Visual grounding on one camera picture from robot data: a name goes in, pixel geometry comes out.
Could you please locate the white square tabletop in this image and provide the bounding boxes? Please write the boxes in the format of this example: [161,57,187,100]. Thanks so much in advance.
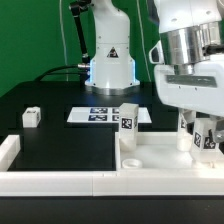
[115,132,224,170]

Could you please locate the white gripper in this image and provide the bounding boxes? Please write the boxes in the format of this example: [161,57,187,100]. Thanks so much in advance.
[149,43,224,143]

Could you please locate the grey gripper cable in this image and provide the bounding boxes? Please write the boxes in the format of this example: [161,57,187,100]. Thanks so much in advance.
[203,44,224,56]

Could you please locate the white U-shaped fence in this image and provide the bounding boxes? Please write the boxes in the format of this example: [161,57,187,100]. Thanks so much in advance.
[0,135,224,196]

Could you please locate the black cable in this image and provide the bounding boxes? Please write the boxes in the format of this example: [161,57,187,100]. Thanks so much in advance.
[33,64,91,82]

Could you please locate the white marker base plate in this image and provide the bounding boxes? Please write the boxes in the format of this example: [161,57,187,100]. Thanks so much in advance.
[67,106,153,125]

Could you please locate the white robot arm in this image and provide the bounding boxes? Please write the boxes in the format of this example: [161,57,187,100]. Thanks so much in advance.
[86,0,224,143]

